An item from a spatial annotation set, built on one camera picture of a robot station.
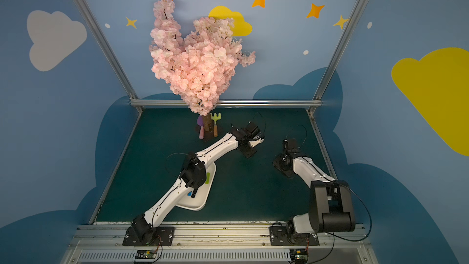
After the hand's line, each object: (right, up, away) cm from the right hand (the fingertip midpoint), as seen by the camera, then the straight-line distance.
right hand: (279, 163), depth 93 cm
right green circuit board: (+4, -34, -20) cm, 40 cm away
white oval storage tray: (-40, -16, -10) cm, 45 cm away
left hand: (-14, +6, +8) cm, 17 cm away
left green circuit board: (-59, -33, -21) cm, 71 cm away
